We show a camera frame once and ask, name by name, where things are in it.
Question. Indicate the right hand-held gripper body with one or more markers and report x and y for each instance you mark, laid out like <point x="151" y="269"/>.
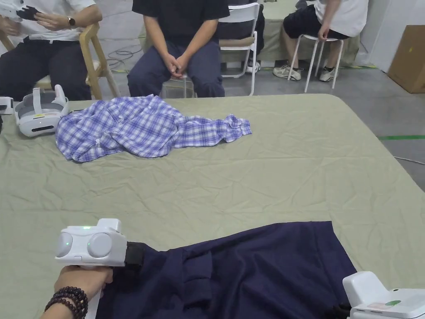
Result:
<point x="382" y="295"/>

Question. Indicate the white headset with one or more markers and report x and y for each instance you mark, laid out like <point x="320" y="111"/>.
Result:
<point x="40" y="116"/>

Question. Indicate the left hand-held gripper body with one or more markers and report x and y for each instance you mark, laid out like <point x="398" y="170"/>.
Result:
<point x="89" y="244"/>

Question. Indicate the bed with pale green sheet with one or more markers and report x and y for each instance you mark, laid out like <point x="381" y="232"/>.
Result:
<point x="265" y="172"/>

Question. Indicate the dark blue shirt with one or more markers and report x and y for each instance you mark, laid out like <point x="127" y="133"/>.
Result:
<point x="239" y="272"/>

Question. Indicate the person's left hand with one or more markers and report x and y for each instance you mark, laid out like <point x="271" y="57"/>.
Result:
<point x="81" y="277"/>

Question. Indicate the person's left forearm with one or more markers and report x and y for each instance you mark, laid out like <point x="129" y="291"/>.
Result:
<point x="68" y="304"/>

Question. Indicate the cardboard carton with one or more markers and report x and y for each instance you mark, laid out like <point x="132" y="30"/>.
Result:
<point x="406" y="59"/>

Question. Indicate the blue white plaid shirt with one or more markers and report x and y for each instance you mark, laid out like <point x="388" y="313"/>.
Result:
<point x="139" y="128"/>

